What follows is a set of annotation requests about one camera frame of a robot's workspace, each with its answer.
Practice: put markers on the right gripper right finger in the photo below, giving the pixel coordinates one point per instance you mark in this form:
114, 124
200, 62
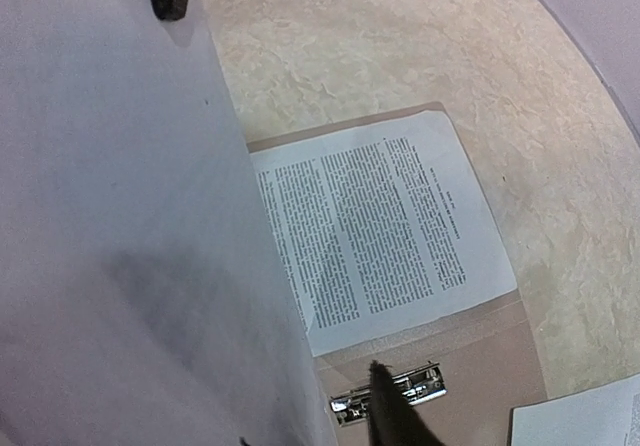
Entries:
391, 420

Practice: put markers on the metal folder clip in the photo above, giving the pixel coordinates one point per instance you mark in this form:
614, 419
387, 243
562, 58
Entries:
411, 388

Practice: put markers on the stack of printed papers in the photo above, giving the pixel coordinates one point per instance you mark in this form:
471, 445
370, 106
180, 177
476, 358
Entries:
605, 415

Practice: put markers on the printed paper sheet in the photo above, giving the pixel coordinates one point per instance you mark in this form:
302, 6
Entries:
381, 225

